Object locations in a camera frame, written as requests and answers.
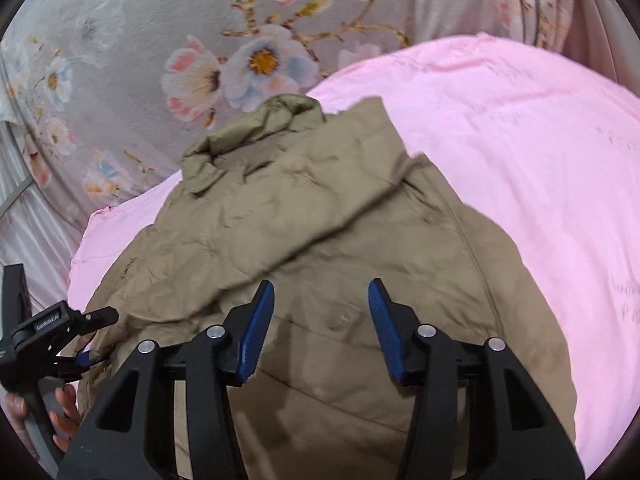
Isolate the khaki puffer jacket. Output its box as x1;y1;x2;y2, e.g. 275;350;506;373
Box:
78;94;577;479

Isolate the person's left hand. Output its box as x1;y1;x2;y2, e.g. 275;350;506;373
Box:
3;382;84;461

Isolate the silver pleated bed skirt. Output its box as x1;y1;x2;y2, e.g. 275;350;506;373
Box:
1;124;80;310

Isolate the pink bed sheet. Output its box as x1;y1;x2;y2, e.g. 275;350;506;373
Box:
82;36;639;471

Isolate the grey floral duvet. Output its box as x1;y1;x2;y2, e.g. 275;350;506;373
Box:
1;0;574;228

